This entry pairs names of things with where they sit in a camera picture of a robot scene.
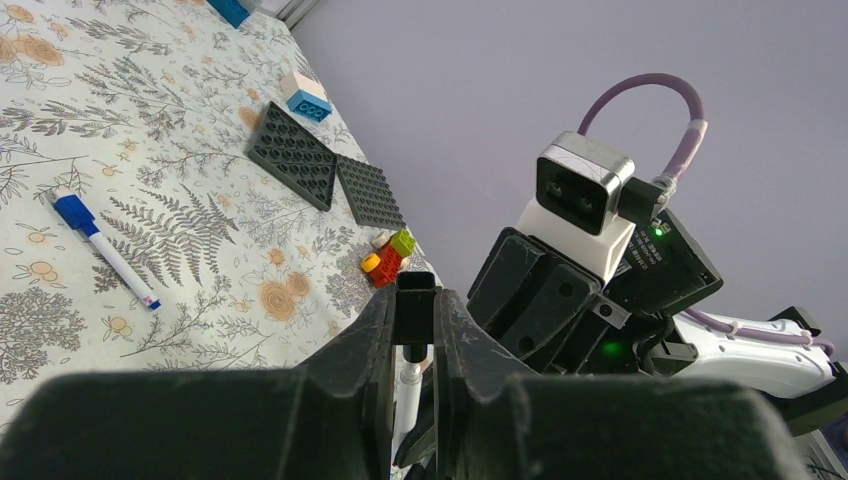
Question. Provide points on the white marker black tip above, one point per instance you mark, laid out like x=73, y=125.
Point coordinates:
x=407, y=401

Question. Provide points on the grey lego baseplate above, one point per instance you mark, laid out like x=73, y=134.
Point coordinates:
x=369, y=195

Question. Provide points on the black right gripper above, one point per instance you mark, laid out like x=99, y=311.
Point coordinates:
x=557, y=318

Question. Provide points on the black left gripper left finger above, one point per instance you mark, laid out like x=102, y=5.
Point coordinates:
x=327, y=418

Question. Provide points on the colourful lego brick pile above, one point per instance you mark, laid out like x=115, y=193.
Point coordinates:
x=390, y=255

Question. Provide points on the white blue lego brick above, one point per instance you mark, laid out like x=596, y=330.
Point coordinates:
x=305, y=96

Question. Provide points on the blue grey lego brick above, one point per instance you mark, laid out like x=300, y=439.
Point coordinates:
x=235, y=12

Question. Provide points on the dark green lego baseplate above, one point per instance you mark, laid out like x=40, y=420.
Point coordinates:
x=291, y=154

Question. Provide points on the white marker blue end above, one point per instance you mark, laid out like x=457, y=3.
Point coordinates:
x=78, y=217

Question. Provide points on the black marker cap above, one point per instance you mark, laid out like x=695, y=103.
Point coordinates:
x=414, y=310

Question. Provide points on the floral table mat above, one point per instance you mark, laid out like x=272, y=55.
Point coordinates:
x=146, y=109

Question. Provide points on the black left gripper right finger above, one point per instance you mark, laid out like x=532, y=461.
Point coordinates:
x=498, y=419

